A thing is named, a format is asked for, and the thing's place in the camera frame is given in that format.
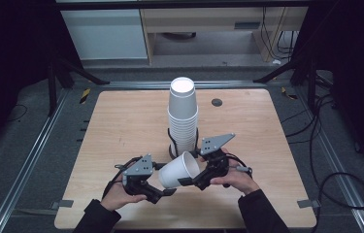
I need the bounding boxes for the hanging black desk cables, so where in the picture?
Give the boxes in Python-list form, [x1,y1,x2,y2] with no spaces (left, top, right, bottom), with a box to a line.
[261,7,300,61]

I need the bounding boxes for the single white paper cup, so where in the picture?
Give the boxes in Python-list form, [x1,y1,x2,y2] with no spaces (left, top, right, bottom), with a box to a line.
[158,150,201,189]

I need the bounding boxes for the hand-held gripper cable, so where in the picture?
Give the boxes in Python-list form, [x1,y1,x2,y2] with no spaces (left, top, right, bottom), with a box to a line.
[101,155,144,200]
[224,151,254,179]

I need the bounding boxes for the yellow black striped tape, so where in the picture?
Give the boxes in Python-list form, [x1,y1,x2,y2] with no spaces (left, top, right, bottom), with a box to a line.
[79,87,91,105]
[281,86,299,101]

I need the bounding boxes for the aluminium floor rail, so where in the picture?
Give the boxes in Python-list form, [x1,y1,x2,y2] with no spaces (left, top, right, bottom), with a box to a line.
[0,88,71,233]
[103,80,266,91]
[294,88,364,233]

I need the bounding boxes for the light wooden desk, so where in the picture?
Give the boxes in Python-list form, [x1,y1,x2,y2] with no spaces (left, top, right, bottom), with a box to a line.
[140,7,310,64]

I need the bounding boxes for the person's right hand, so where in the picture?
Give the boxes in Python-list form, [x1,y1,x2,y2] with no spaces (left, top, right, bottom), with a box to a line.
[209,148,261,196]

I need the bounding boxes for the thin black floor cable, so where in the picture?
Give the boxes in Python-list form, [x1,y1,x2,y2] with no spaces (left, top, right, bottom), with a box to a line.
[3,104,28,126]

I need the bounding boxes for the grey tape piece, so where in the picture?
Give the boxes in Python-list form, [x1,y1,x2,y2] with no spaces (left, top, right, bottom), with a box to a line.
[50,199,75,211]
[296,199,321,209]

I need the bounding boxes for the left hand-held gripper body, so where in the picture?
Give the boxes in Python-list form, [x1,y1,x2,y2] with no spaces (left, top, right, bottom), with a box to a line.
[122,153,167,196]

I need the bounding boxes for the white cabinet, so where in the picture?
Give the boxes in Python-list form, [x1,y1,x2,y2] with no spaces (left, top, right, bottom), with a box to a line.
[60,9,149,61]

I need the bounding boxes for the person's left hand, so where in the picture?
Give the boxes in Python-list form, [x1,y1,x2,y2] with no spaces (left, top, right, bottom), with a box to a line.
[100,180,148,212]

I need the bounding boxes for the black cup holder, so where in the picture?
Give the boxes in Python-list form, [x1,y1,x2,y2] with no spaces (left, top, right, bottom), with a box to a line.
[167,127,202,160]

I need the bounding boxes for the left hand-held gripper cable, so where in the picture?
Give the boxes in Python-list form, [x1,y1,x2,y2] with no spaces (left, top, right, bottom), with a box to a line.
[101,155,144,200]

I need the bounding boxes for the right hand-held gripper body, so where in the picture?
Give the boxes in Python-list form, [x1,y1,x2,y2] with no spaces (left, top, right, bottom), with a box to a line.
[195,133,236,191]

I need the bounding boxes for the right hand-held gripper cable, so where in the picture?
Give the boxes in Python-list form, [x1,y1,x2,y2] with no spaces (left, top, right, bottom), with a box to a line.
[224,151,254,179]

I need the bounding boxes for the stack of white paper cups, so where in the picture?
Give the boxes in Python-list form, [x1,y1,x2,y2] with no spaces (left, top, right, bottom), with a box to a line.
[167,76,200,159]

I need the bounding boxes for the black floor cables bundle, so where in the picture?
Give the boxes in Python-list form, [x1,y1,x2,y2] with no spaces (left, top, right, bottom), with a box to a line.
[281,92,337,147]

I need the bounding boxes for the black metal stand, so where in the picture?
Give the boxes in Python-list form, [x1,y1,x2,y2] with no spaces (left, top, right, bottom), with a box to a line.
[252,57,320,111]
[47,57,111,117]

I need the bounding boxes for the dark object under desk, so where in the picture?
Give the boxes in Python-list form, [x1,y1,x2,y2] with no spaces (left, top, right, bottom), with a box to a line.
[162,31,198,42]

